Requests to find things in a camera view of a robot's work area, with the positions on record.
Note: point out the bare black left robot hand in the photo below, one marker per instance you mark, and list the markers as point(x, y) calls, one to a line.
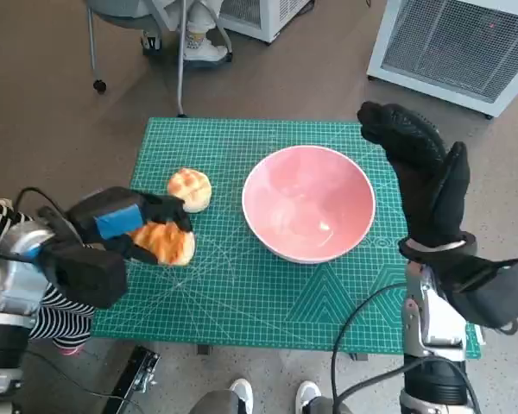
point(112, 202)

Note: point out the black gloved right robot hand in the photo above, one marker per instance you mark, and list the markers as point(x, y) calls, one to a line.
point(427, 190)

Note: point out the long orange striped bread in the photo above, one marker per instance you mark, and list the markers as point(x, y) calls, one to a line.
point(168, 243)

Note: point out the round pale bread bun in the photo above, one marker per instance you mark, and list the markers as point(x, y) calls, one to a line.
point(192, 190)

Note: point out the pink bowl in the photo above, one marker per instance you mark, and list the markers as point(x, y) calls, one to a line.
point(306, 198)

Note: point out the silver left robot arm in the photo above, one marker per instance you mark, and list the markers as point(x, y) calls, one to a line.
point(21, 276)

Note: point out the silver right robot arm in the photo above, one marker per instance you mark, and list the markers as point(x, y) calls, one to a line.
point(431, 319)

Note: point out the person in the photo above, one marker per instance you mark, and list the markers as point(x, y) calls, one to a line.
point(241, 392)
point(65, 319)
point(200, 45)

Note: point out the large white mesh-front appliance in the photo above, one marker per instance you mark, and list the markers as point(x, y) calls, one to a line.
point(457, 43)

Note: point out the green cutting mat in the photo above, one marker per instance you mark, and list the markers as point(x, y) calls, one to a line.
point(241, 293)

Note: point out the grey office chair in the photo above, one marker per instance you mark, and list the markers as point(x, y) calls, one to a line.
point(91, 43)

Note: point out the small black table clip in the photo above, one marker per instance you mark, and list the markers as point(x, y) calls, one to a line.
point(359, 357)
point(204, 349)

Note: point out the black metal stand bar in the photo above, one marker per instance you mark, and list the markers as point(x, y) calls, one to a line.
point(131, 379)

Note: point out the small white mesh-front appliance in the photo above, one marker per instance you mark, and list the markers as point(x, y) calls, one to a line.
point(269, 17)

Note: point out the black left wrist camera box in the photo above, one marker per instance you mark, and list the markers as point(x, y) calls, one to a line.
point(86, 276)

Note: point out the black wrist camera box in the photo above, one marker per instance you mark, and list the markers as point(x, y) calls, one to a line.
point(86, 276)
point(492, 293)

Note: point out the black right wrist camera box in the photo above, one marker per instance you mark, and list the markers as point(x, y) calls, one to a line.
point(492, 293)

